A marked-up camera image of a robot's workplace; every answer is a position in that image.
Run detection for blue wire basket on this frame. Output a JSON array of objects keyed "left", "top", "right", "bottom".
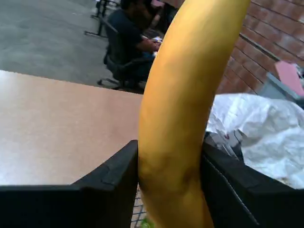
[{"left": 131, "top": 189, "right": 148, "bottom": 228}]

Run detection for desk with black legs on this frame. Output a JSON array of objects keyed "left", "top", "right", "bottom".
[{"left": 85, "top": 0, "right": 108, "bottom": 38}]

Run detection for yellow toy banana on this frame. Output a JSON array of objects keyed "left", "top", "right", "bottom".
[{"left": 137, "top": 0, "right": 251, "bottom": 228}]

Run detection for grey bin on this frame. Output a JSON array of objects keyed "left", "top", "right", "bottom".
[{"left": 257, "top": 72, "right": 304, "bottom": 107}]

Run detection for pink flat board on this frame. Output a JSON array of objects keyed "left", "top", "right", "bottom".
[{"left": 275, "top": 61, "right": 304, "bottom": 95}]

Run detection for white plastic sheet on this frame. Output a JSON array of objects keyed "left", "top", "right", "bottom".
[{"left": 205, "top": 93, "right": 304, "bottom": 190}]

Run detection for green toy grapes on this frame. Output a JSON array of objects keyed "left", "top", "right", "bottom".
[{"left": 140, "top": 216, "right": 155, "bottom": 228}]

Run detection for black office chair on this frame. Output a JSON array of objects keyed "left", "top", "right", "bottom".
[{"left": 97, "top": 18, "right": 152, "bottom": 90}]

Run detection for seated person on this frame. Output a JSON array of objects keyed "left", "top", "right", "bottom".
[{"left": 108, "top": 0, "right": 164, "bottom": 80}]

